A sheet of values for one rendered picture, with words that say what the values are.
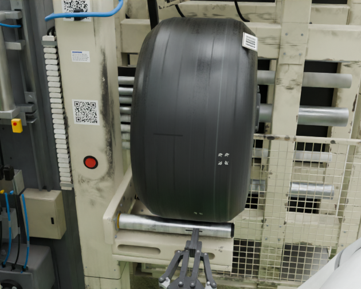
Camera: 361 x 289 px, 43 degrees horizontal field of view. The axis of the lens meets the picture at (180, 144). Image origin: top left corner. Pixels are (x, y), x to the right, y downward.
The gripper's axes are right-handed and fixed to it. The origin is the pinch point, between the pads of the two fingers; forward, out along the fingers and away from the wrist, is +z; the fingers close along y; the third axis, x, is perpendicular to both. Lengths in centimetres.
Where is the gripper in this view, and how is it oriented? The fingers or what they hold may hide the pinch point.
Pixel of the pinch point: (194, 242)
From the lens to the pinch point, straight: 113.3
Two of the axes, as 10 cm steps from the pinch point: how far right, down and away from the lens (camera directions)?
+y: -9.9, -0.6, 1.3
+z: 1.4, -5.5, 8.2
